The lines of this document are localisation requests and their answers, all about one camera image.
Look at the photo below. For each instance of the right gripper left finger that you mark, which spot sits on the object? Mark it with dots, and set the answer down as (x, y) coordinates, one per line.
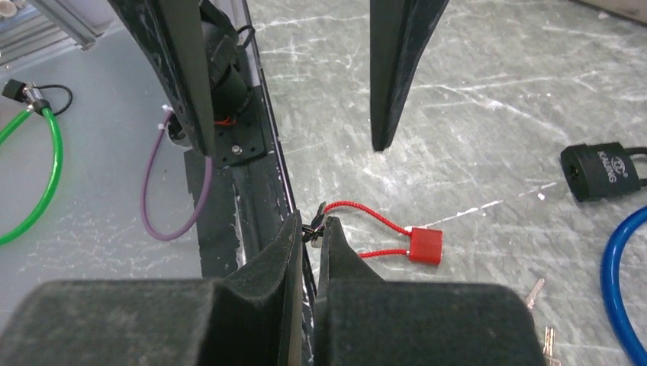
(250, 317)

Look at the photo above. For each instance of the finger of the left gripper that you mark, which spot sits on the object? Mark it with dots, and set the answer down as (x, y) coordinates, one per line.
(170, 36)
(399, 33)

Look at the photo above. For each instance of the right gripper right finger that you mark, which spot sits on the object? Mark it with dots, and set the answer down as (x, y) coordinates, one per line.
(362, 319)

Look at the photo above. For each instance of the silver key bunch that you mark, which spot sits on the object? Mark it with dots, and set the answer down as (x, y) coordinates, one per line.
(313, 232)

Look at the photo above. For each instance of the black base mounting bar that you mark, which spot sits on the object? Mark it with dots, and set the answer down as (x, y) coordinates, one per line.
(250, 193)

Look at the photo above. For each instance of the black padlock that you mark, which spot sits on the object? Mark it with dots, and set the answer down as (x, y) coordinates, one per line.
(599, 171)

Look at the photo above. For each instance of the aluminium frame rail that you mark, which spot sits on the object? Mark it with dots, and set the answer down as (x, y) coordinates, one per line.
(28, 27)

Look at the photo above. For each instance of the green cable lock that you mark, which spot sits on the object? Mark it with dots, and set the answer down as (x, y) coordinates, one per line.
(31, 157)

